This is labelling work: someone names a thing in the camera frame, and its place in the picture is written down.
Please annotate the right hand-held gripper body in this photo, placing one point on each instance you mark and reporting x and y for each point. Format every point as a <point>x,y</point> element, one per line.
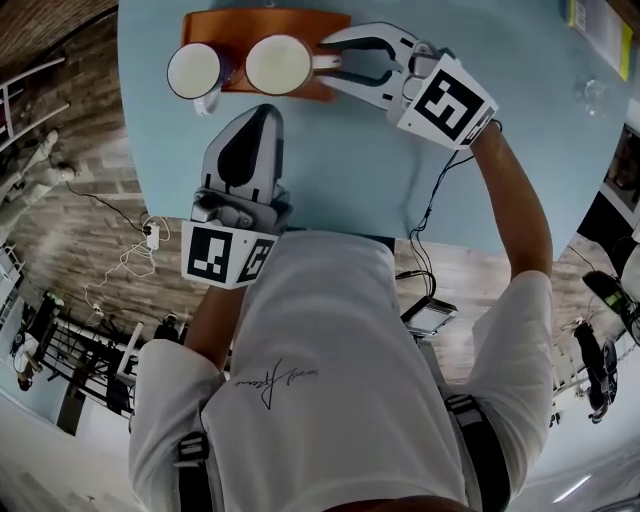
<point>450,100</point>

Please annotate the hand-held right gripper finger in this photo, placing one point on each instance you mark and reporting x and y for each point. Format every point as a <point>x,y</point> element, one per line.
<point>370,92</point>
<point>380,32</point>

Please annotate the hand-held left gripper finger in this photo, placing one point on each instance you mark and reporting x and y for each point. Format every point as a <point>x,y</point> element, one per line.
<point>272,160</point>
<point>215,165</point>

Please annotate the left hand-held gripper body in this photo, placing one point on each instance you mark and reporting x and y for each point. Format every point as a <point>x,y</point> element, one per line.
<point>210,250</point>

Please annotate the white mug with print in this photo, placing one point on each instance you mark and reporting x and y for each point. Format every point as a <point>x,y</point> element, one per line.
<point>277,65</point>

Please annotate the blue ceramic mug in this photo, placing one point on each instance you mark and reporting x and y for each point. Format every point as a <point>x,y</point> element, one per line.
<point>192,70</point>

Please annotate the person's right forearm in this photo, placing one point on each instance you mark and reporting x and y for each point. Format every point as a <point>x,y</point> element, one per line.
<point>520,200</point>

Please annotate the person's left forearm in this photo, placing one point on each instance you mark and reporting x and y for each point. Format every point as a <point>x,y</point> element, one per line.
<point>210,330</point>

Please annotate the white power strip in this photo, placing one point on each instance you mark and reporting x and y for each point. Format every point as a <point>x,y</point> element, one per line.
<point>152,237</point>

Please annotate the orange wooden tray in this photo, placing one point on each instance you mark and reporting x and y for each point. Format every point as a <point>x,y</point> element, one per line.
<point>235,25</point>

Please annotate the clear glass item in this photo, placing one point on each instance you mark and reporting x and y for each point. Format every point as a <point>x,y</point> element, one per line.
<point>591,95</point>

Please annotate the person's white t-shirt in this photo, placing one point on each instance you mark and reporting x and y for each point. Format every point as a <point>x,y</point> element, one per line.
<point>350,375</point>

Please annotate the white stool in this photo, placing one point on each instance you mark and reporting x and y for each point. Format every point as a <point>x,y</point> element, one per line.
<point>20,100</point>

